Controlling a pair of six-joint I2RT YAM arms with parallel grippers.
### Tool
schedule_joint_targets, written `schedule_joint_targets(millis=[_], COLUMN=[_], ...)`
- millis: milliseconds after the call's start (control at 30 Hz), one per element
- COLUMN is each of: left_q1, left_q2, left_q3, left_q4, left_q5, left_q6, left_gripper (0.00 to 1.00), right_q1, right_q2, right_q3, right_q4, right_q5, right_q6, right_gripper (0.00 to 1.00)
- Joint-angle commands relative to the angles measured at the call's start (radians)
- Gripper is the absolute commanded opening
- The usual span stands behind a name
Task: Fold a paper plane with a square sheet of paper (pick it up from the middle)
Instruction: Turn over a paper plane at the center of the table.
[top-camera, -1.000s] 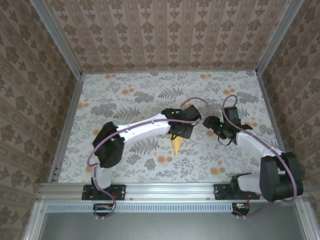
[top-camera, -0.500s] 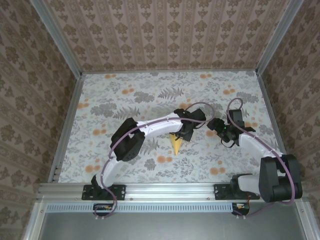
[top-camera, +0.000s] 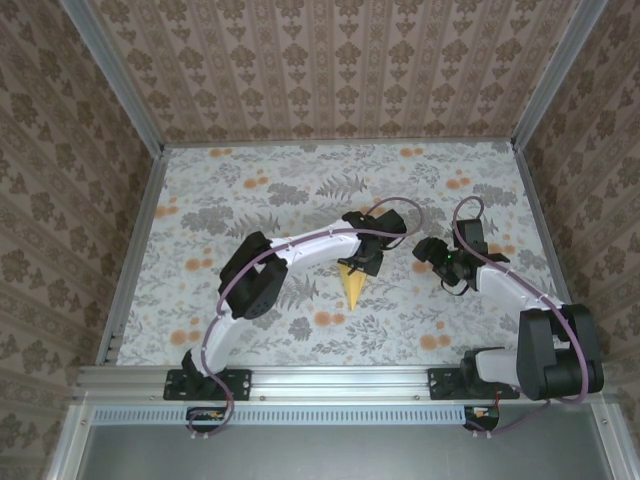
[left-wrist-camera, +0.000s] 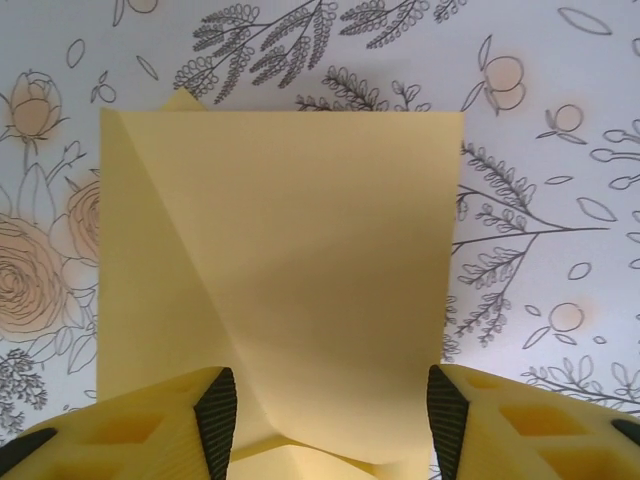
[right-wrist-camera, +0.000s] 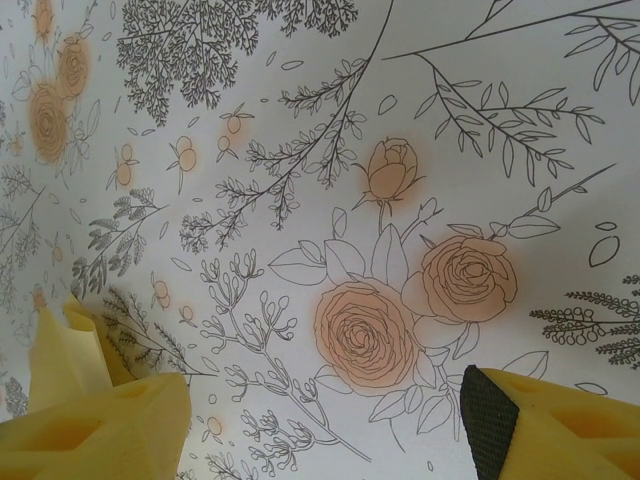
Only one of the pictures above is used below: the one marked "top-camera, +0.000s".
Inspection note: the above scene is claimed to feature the yellow cloth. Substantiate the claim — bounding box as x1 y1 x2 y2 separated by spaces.
337 260 372 312

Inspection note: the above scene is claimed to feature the floral table cover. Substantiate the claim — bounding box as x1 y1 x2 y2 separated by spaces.
107 141 581 366

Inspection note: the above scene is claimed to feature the aluminium framed metal panel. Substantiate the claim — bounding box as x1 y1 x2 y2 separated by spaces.
47 402 629 480

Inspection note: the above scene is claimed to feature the black connector board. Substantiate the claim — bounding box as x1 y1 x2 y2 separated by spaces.
463 403 502 432
185 406 232 434

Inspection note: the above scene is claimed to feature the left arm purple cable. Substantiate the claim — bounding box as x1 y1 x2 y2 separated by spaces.
199 196 426 441

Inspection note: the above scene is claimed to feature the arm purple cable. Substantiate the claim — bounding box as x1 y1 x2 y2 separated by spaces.
451 196 599 441
199 196 426 441

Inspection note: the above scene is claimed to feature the right gripper thin black cable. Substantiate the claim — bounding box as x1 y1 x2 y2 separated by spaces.
439 279 474 298

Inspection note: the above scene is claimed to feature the aluminium side rail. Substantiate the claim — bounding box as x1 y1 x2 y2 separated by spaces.
97 147 170 366
511 142 592 364

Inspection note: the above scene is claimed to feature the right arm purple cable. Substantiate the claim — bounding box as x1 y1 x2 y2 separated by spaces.
451 196 599 441

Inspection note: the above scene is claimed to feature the aluminium cross rail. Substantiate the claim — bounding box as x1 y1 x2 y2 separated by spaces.
74 363 621 402

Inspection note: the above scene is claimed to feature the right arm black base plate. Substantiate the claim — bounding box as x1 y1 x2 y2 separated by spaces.
427 367 521 401

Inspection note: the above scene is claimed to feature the slotted grey cable duct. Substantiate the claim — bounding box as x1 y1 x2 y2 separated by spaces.
92 405 469 424

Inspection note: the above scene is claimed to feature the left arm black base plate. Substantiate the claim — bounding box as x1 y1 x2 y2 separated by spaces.
163 368 252 401

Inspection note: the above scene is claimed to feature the aluminium corner post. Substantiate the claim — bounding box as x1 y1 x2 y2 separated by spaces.
63 0 167 154
508 0 615 151

